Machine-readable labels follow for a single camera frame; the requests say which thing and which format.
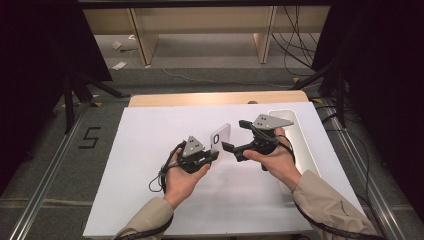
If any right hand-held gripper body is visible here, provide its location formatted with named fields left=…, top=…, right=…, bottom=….
left=248, top=113, right=294, bottom=156

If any light wooden desk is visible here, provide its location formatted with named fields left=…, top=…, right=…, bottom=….
left=82, top=4, right=331, bottom=67

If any person's right hand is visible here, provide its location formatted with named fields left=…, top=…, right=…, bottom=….
left=243, top=128, right=303, bottom=193

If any white foam board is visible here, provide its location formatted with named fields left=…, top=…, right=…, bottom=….
left=83, top=101, right=363, bottom=238

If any black metal stand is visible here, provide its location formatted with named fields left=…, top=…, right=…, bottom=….
left=289, top=56, right=348, bottom=128
left=62, top=71, right=132, bottom=135

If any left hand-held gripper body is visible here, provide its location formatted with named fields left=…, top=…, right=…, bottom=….
left=176, top=134, right=214, bottom=174

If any white plastic bin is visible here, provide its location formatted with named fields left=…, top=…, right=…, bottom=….
left=268, top=109, right=322, bottom=196

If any person's left hand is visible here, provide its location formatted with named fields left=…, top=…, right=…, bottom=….
left=163, top=148, right=211, bottom=209

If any dark curtain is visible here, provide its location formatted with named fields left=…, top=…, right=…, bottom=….
left=0, top=0, right=113, bottom=198
left=312, top=0, right=424, bottom=214

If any black floor cable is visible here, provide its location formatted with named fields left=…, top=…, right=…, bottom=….
left=314, top=104, right=372, bottom=201

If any bundle of black cables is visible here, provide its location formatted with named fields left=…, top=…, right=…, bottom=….
left=271, top=4, right=321, bottom=78

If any iridescent phone case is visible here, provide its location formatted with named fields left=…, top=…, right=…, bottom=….
left=209, top=122, right=232, bottom=166

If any aluminium floor rail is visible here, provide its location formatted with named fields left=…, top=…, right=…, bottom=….
left=323, top=98, right=407, bottom=240
left=8, top=103, right=93, bottom=240

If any light wooden table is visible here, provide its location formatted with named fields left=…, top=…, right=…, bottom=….
left=128, top=89, right=309, bottom=108

